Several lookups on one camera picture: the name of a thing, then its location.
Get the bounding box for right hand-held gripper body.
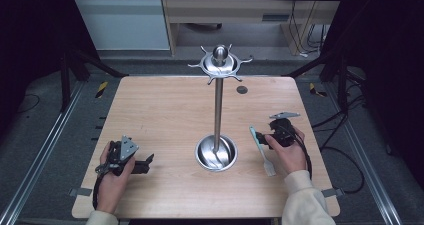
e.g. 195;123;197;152
268;111;301;149

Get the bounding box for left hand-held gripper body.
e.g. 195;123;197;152
108;135;140;177

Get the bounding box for white spatula with teal handle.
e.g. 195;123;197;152
248;125;277;178

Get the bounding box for person's right hand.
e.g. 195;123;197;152
265;126;310;176

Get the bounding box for person's left hand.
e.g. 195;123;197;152
96;141;136;215

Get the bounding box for steel utensil rack stand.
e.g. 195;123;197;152
187;43;254;173

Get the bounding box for black metal stand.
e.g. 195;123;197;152
59;47;130;113
282;48;350;114

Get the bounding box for dark curtain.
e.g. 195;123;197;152
0;0;101;136
321;0;424;189

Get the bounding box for white cabinet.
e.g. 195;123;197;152
67;0;171;51

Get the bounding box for right hand-held gripper cable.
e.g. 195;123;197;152
279;124;314;181

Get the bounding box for hand-held gripper cable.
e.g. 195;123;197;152
279;124;314;181
92;162;116;210

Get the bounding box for left hand-held gripper cable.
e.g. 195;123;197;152
92;162;116;210

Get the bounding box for grey table bracket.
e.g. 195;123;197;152
321;187;345;199
68;187;93;198

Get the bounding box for black floor cables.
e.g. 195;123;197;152
311;69;367;195

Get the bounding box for aluminium floor rail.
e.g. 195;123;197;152
323;81;403;225
0;80;85;225

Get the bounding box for cables under wooden desk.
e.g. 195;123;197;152
288;0;330;58

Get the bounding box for thin black floor cable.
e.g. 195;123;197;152
15;92;41;115

